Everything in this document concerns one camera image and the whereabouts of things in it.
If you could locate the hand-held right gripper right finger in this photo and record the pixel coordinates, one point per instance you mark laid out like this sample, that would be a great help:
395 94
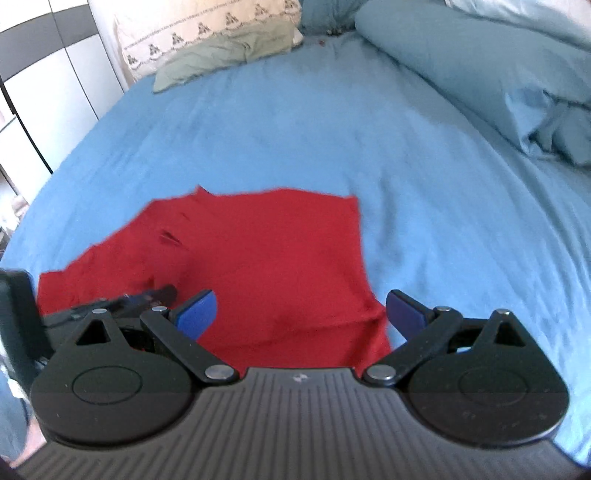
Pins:
405 313

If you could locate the blue rolled duvet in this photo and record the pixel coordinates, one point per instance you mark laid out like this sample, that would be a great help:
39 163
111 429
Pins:
489 78

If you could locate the cream patterned pillow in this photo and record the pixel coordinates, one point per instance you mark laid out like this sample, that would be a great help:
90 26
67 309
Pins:
184 32

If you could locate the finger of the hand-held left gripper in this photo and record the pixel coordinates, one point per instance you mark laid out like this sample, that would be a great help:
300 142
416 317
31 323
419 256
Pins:
157 294

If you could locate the white wardrobe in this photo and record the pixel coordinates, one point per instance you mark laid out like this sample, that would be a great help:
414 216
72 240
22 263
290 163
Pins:
41 83

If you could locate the olive green garment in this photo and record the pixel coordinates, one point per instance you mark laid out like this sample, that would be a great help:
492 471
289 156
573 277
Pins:
221 53

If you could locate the blue bed sheet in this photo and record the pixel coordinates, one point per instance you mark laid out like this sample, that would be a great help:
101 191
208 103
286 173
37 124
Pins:
286 138

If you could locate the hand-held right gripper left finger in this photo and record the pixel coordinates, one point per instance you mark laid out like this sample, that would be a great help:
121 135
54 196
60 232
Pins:
199 314

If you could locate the red shirt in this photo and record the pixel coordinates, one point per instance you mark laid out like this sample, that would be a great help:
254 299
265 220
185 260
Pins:
277 267

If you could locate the person's left forearm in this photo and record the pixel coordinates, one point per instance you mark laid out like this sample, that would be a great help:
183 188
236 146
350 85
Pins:
23 429

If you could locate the pale blue pillow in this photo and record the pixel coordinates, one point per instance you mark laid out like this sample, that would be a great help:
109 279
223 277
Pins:
526 14

